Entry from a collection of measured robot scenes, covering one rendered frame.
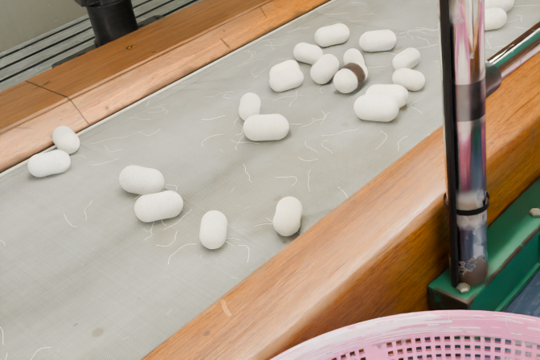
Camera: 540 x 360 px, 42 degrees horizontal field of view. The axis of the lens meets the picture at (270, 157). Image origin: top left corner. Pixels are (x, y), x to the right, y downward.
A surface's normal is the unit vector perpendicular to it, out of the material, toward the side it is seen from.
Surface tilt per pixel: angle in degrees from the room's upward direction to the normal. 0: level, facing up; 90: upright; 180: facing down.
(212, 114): 0
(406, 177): 0
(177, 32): 0
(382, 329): 75
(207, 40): 45
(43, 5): 90
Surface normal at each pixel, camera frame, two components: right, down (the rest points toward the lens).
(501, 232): -0.16, -0.85
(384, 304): 0.70, 0.26
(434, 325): -0.11, 0.27
